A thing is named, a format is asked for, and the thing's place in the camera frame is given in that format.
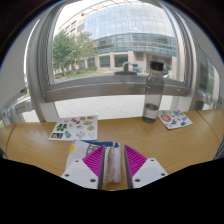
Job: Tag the small colourful sticker sheet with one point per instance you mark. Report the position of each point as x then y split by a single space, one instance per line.
174 119

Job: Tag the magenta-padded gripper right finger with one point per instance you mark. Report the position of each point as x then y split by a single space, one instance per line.
148 170

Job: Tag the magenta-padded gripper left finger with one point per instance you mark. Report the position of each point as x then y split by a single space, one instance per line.
81 173

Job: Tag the large colourful sticker sheet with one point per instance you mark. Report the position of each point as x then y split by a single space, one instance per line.
75 128

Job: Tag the clear grey water bottle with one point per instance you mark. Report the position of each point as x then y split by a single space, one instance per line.
153 96

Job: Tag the glass office building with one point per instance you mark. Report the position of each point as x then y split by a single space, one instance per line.
133 33

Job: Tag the green tree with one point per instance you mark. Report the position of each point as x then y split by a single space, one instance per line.
68 50

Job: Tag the white wall socket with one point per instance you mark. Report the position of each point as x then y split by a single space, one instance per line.
20 108

